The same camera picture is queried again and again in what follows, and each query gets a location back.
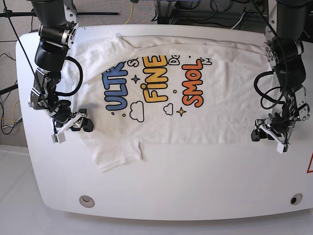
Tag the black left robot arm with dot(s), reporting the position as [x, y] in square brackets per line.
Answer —
[284, 49]

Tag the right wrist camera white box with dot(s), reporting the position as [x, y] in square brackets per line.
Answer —
[58, 138]

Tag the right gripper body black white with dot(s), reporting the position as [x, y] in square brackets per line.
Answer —
[59, 121]

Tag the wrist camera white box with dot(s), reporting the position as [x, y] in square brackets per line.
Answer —
[58, 138]
[282, 148]

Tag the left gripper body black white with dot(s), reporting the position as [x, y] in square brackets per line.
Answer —
[279, 126]

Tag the black tripod pole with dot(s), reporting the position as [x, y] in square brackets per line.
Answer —
[6, 13]

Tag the right table grommet hole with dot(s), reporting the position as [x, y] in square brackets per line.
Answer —
[296, 199]

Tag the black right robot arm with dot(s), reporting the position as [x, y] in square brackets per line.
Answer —
[57, 32]

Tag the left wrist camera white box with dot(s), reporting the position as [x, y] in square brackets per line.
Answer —
[282, 148]

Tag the white printed T-shirt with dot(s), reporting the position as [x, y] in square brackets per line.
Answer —
[165, 90]

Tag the left table grommet hole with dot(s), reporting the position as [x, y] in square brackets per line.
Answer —
[86, 201]

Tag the table grommet hole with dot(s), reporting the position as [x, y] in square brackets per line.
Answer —
[296, 199]
[86, 201]

